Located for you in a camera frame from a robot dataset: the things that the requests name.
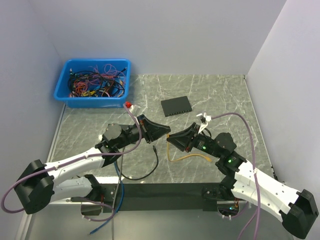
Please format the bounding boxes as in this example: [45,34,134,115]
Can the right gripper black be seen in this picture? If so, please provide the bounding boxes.
[167,121,223,158]

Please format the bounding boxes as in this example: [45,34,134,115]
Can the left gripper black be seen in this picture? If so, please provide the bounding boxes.
[116,114,171,149]

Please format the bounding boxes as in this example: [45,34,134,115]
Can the black ethernet cable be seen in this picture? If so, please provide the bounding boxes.
[121,145,160,181]

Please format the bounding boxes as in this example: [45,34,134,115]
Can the orange ethernet cable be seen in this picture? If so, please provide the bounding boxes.
[166,133,212,163]

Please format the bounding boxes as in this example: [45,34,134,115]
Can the blue ethernet cable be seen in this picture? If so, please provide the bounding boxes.
[88,161,125,235]

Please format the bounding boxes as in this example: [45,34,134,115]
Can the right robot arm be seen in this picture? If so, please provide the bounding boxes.
[166,123,319,239]

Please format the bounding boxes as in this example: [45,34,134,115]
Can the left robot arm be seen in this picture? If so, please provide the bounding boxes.
[14,114,171,214]

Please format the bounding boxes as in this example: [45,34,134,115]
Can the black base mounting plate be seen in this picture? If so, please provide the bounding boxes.
[71,182,251,214]

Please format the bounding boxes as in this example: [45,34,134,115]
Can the blue plastic bin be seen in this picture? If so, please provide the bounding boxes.
[54,58,131,108]

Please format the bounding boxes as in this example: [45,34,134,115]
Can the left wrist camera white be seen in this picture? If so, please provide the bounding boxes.
[124,101,141,117]

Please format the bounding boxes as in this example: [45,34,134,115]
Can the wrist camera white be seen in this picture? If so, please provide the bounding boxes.
[196,112,212,134]
[124,101,141,117]

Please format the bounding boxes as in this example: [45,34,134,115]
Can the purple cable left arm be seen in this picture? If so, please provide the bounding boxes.
[1,104,143,223]

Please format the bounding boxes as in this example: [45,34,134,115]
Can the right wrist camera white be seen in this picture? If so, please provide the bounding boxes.
[196,112,212,134]

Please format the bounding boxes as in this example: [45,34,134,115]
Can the black network switch right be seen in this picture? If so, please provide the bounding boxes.
[160,96,192,117]

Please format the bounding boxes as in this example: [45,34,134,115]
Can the tangled coloured cables bundle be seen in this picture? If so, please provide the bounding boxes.
[67,63,128,99]

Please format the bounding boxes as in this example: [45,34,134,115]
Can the aluminium rail frame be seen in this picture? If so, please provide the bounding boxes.
[16,74,273,240]

